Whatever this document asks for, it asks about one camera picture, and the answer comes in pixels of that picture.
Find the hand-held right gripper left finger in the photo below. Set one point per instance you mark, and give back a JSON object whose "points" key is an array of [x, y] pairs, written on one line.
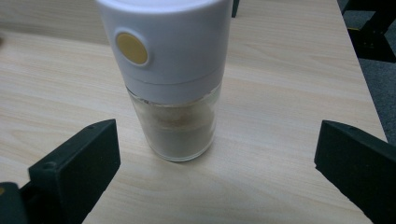
{"points": [[77, 168]]}

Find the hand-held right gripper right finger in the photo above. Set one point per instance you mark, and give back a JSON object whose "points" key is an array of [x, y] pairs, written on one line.
{"points": [[358, 168]]}

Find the white-capped jar of brown powder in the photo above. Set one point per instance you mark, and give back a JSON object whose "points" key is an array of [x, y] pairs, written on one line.
{"points": [[174, 62]]}

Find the black chair base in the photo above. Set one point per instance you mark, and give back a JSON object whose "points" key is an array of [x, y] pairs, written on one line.
{"points": [[373, 37]]}

